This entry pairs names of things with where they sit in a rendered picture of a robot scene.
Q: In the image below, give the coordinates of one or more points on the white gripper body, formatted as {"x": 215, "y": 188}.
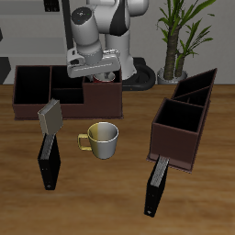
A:
{"x": 98, "y": 67}

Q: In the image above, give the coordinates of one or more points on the red mug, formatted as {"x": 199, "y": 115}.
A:
{"x": 98, "y": 80}

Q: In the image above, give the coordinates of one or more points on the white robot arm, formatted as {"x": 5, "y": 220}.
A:
{"x": 87, "y": 33}

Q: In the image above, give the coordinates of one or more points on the dark brown desk caddy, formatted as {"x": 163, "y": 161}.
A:
{"x": 102, "y": 101}
{"x": 174, "y": 140}

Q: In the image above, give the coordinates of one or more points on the yellow and white mug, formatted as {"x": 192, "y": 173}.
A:
{"x": 104, "y": 145}

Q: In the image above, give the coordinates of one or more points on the grey book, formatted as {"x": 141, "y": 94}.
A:
{"x": 51, "y": 117}

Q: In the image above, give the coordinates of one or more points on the green pot plant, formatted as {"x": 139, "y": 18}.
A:
{"x": 171, "y": 52}

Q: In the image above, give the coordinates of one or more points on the black book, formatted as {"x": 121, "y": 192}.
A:
{"x": 49, "y": 168}
{"x": 155, "y": 192}

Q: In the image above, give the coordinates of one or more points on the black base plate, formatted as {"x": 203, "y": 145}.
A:
{"x": 146, "y": 76}

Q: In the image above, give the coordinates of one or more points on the black vertical post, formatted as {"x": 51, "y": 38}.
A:
{"x": 66, "y": 24}

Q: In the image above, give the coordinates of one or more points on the small black wall box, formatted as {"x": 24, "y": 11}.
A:
{"x": 51, "y": 5}

